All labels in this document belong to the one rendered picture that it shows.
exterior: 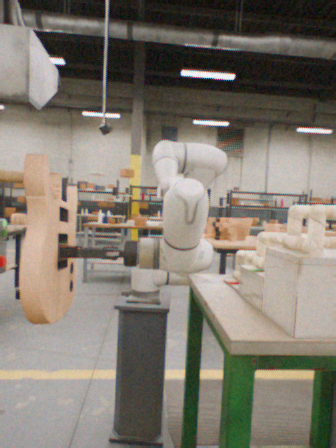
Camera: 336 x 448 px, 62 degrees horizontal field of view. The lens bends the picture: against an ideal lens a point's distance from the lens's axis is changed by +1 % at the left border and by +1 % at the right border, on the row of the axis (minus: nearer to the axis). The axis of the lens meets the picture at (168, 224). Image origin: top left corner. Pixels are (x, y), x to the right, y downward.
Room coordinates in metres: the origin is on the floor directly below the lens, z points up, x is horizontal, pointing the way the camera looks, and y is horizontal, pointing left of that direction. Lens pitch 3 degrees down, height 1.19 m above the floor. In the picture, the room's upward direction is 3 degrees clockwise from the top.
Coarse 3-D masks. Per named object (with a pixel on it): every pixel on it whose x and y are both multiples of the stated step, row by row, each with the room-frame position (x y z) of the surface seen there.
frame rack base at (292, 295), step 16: (272, 256) 0.68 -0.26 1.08; (288, 256) 0.61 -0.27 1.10; (304, 256) 0.58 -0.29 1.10; (272, 272) 0.67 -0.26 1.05; (288, 272) 0.61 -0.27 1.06; (304, 272) 0.57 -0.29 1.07; (320, 272) 0.58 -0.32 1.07; (272, 288) 0.67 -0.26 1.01; (288, 288) 0.60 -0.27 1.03; (304, 288) 0.57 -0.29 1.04; (320, 288) 0.58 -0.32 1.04; (272, 304) 0.66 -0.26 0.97; (288, 304) 0.60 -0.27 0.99; (304, 304) 0.57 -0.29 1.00; (320, 304) 0.58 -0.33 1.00; (272, 320) 0.66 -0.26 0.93; (288, 320) 0.59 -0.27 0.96; (304, 320) 0.57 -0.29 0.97; (320, 320) 0.58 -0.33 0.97; (304, 336) 0.57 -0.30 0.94; (320, 336) 0.58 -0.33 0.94
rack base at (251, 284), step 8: (240, 272) 0.87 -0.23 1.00; (248, 272) 0.81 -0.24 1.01; (256, 272) 0.77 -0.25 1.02; (264, 272) 0.78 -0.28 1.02; (240, 280) 0.86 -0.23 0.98; (248, 280) 0.81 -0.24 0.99; (256, 280) 0.76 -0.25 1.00; (240, 288) 0.86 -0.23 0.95; (248, 288) 0.80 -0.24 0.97; (256, 288) 0.75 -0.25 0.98; (248, 296) 0.80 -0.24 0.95; (256, 296) 0.75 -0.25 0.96; (256, 304) 0.75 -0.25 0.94
